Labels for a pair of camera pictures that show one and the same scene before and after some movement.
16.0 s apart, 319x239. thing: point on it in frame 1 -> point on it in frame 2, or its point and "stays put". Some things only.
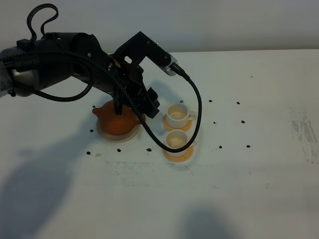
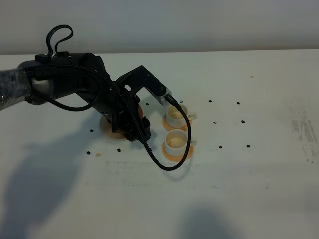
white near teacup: [176, 139] stays put
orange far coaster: [185, 128] stays put
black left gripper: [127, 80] -> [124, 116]
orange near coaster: [178, 159] stays put
